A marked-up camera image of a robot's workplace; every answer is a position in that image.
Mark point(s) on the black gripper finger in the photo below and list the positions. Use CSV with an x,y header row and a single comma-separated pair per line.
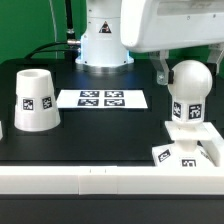
x,y
215,57
159,61

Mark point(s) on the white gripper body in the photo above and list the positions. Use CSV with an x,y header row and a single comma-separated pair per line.
x,y
154,25

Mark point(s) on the white lamp bulb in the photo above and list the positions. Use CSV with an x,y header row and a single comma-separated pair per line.
x,y
192,82

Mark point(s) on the white lamp base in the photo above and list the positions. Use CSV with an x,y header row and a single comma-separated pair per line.
x,y
184,151

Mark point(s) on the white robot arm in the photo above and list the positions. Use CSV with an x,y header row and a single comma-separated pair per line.
x,y
115,28

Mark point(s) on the white lamp shade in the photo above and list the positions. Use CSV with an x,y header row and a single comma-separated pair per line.
x,y
36,109

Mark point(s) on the white marker sheet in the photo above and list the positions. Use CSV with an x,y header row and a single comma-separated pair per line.
x,y
103,99

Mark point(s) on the white fence wall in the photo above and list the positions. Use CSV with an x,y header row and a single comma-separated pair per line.
x,y
90,180

